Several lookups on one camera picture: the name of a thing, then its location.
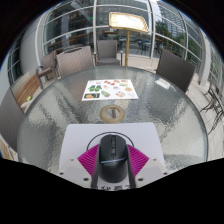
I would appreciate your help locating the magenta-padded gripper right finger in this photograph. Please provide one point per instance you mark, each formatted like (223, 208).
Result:
(138, 160)

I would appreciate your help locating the gold framed menu stand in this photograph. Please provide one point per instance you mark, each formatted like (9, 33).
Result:
(128, 21)

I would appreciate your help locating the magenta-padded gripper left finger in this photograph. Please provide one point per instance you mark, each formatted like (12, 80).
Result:
(87, 160)

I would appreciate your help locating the black computer mouse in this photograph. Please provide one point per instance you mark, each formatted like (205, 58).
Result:
(113, 156)

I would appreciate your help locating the grey wicker chair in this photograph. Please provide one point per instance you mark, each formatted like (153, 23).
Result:
(48, 61)
(175, 68)
(75, 61)
(107, 50)
(10, 120)

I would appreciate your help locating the colourful laminated menu card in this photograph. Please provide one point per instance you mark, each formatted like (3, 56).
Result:
(110, 90)

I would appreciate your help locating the white printed mouse pad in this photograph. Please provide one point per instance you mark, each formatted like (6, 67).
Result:
(80, 136)

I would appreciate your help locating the black metal chair group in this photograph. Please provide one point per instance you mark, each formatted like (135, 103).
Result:
(213, 103)

